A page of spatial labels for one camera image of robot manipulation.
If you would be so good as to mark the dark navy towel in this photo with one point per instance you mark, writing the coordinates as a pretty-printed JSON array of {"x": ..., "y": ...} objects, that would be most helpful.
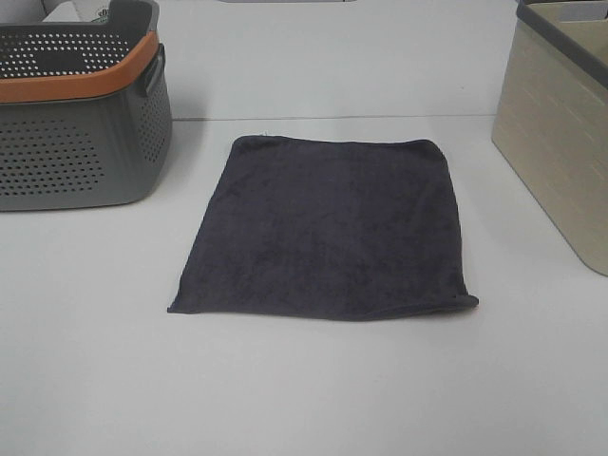
[{"x": 347, "y": 231}]

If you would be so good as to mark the grey perforated basket orange rim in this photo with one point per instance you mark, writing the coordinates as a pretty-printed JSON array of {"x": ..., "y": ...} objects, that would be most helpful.
[{"x": 85, "y": 113}]

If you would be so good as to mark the beige bin grey rim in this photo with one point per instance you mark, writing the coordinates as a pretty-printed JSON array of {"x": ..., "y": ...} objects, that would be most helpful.
[{"x": 551, "y": 122}]

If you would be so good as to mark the white box green print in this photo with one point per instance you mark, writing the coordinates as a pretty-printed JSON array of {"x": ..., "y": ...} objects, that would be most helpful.
[{"x": 89, "y": 11}]

